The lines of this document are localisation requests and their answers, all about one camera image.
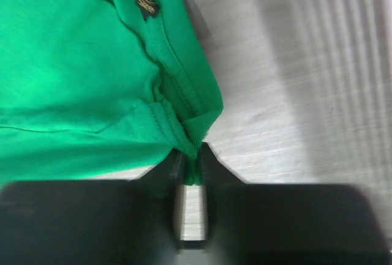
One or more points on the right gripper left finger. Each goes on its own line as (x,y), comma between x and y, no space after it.
(95,221)

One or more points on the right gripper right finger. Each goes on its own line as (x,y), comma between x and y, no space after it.
(249,223)

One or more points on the green t-shirt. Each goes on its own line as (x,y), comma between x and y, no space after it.
(90,87)

